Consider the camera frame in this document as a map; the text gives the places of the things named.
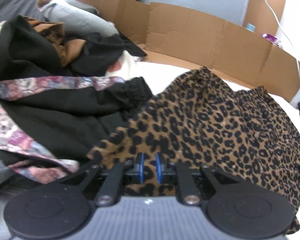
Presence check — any purple white refill pouch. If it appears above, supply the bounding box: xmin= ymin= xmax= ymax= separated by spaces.
xmin=261 ymin=34 xmax=282 ymax=48

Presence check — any grey trousers leg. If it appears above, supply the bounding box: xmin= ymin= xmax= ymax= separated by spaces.
xmin=0 ymin=0 xmax=119 ymax=37

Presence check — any black garment with floral trim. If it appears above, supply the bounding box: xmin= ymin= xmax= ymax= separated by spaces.
xmin=0 ymin=16 xmax=152 ymax=184

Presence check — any brown cardboard sheet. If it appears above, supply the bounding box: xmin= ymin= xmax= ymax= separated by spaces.
xmin=80 ymin=0 xmax=300 ymax=105

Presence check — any white charging cable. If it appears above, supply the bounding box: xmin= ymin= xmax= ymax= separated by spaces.
xmin=256 ymin=0 xmax=300 ymax=98

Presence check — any brown and black clothes pile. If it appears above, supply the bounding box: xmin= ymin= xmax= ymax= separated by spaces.
xmin=24 ymin=16 xmax=147 ymax=76

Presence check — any leopard print garment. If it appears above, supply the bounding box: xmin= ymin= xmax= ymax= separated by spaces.
xmin=86 ymin=66 xmax=300 ymax=235

